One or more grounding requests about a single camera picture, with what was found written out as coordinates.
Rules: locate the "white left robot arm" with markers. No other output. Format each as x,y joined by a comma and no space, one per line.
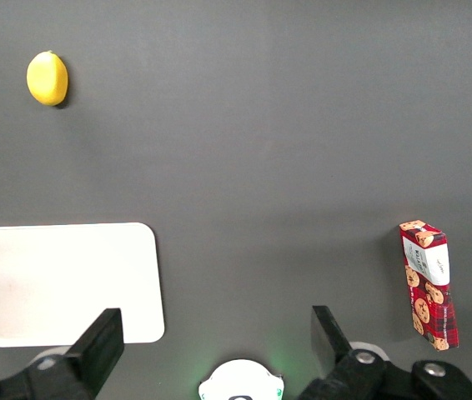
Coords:
241,381

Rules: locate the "white rectangular tray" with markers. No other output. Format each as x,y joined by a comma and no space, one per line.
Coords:
65,283

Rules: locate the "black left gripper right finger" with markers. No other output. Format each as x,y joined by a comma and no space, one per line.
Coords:
327,341

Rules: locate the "red cookie box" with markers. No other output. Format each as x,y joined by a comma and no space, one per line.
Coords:
428,283

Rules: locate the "yellow lemon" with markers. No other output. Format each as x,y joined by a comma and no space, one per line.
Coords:
47,78

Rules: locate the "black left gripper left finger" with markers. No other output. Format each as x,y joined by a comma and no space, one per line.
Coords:
98,346

